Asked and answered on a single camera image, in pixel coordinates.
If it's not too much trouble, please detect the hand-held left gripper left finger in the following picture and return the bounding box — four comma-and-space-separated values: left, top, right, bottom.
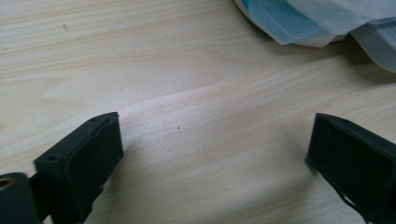
29, 111, 124, 224

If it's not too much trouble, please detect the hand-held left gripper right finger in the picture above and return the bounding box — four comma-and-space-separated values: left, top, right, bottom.
304, 112, 396, 224

